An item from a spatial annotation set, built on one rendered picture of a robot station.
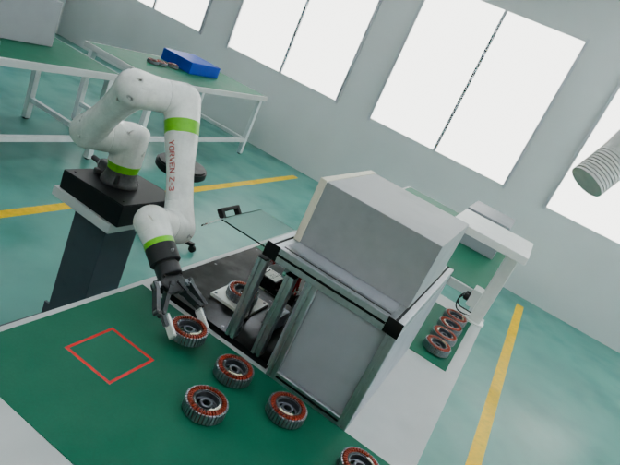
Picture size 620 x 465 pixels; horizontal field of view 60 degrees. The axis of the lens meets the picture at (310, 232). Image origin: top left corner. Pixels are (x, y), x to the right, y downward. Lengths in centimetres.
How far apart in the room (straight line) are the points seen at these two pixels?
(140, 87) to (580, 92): 509
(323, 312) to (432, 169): 500
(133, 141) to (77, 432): 121
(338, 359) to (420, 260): 35
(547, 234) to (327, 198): 492
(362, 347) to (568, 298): 508
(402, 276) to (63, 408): 89
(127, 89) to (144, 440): 103
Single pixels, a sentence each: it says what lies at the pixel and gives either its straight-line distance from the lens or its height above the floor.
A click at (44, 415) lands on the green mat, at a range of 133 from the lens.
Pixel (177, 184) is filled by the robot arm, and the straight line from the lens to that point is 179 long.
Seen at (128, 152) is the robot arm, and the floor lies 98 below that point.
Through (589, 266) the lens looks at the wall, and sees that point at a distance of 637.
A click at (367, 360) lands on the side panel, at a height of 97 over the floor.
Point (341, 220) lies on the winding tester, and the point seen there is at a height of 124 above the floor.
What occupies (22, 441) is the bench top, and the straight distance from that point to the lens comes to 128.
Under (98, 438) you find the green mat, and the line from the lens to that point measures 130.
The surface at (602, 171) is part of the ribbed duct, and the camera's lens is 256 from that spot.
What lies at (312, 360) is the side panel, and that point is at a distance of 157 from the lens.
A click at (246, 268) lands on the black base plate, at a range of 211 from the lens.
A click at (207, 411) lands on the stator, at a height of 79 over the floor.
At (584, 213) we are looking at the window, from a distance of 628.
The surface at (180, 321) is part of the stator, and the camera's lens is 161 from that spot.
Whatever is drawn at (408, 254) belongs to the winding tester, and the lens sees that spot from 148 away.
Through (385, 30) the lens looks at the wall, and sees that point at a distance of 666.
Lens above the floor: 168
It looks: 19 degrees down
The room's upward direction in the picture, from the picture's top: 25 degrees clockwise
